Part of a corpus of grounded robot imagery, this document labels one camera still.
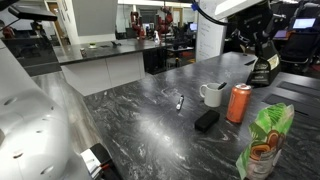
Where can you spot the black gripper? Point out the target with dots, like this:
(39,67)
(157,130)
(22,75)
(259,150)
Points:
(255,25)

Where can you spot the red robot arm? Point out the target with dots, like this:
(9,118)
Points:
(137,25)
(165,20)

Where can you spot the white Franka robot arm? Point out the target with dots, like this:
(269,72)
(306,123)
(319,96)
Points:
(33,133)

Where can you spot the green snack bag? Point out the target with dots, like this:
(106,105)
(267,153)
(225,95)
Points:
(266,140)

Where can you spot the open laptop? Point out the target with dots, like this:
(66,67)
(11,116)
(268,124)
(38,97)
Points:
(280,34)

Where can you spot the black office chair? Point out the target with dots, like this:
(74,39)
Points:
(300,50)

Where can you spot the white whiteboard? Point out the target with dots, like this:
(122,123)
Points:
(210,36)

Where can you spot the lit computer monitor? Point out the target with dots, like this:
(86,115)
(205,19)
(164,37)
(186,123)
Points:
(303,23)

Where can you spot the black marker in mug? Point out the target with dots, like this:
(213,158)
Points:
(222,85)

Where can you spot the black flat table mat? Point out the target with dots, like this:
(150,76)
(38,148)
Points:
(298,88)
(290,103)

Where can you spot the orange drink can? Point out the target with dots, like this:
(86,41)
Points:
(238,103)

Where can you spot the white ceramic mug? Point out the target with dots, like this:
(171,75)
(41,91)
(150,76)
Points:
(212,96)

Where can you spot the small blue-lit monitor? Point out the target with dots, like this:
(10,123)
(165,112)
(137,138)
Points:
(193,26)

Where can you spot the black rectangular block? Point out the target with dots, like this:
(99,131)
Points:
(206,120)

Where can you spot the silver and black marker pen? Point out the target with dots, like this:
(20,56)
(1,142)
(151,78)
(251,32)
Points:
(180,102)

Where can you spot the white spray bottle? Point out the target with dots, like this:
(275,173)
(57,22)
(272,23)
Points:
(156,37)

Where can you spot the white counter island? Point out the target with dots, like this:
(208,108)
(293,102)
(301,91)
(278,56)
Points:
(100,71)

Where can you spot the small can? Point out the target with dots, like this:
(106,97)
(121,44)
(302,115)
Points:
(83,52)

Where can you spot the black and white control box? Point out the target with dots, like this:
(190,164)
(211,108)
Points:
(98,161)

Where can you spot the black overhead camera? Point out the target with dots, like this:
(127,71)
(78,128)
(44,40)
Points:
(31,12)

